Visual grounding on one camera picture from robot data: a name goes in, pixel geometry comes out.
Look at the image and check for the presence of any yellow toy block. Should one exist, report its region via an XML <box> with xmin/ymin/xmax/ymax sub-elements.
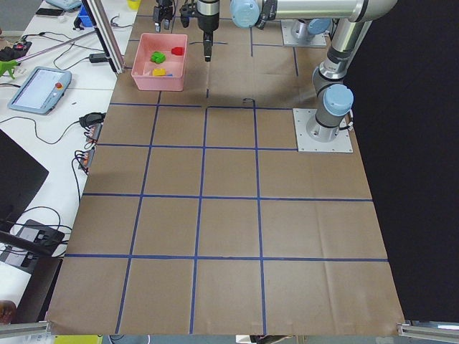
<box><xmin>152</xmin><ymin>68</ymin><xmax>166</xmax><ymax>77</ymax></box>

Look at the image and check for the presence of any red toy block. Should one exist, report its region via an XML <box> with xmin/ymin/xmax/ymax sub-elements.
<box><xmin>171</xmin><ymin>47</ymin><xmax>185</xmax><ymax>56</ymax></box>

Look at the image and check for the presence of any green toy block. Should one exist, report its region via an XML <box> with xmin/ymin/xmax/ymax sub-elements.
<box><xmin>150</xmin><ymin>51</ymin><xmax>166</xmax><ymax>65</ymax></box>

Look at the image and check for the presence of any pink plastic box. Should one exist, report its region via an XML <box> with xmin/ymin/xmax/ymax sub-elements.
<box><xmin>131</xmin><ymin>33</ymin><xmax>188</xmax><ymax>91</ymax></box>

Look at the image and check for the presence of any blue storage bin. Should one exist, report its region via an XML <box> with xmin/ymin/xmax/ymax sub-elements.
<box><xmin>77</xmin><ymin>5</ymin><xmax>93</xmax><ymax>28</ymax></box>

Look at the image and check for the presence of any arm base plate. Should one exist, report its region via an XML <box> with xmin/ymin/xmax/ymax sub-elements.
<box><xmin>281</xmin><ymin>18</ymin><xmax>331</xmax><ymax>48</ymax></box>
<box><xmin>293</xmin><ymin>108</ymin><xmax>354</xmax><ymax>153</ymax></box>

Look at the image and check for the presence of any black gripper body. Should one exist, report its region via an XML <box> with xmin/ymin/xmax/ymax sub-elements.
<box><xmin>153</xmin><ymin>0</ymin><xmax>175</xmax><ymax>22</ymax></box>
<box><xmin>179</xmin><ymin>0</ymin><xmax>219</xmax><ymax>34</ymax></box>

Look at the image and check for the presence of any black camera stand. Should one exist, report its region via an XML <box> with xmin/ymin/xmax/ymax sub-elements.
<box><xmin>1</xmin><ymin>219</ymin><xmax>65</xmax><ymax>257</ymax></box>

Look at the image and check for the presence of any teach pendant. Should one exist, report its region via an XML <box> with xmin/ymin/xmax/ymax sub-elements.
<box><xmin>8</xmin><ymin>67</ymin><xmax>72</xmax><ymax>115</ymax></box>

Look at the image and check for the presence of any black power adapter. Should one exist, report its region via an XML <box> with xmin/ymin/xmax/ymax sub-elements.
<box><xmin>88</xmin><ymin>53</ymin><xmax>108</xmax><ymax>64</ymax></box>

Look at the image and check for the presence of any grey usb hub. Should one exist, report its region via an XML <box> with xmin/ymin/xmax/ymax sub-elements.
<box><xmin>84</xmin><ymin>123</ymin><xmax>103</xmax><ymax>143</ymax></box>

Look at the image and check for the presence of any aluminium frame post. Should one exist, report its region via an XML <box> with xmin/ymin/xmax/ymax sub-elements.
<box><xmin>82</xmin><ymin>0</ymin><xmax>125</xmax><ymax>75</ymax></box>

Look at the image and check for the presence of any grabber reach tool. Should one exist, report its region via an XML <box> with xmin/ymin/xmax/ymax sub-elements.
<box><xmin>1</xmin><ymin>31</ymin><xmax>95</xmax><ymax>79</ymax></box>

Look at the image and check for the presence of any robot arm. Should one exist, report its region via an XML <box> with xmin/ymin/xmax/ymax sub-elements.
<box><xmin>229</xmin><ymin>0</ymin><xmax>396</xmax><ymax>143</ymax></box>
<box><xmin>152</xmin><ymin>1</ymin><xmax>331</xmax><ymax>42</ymax></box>

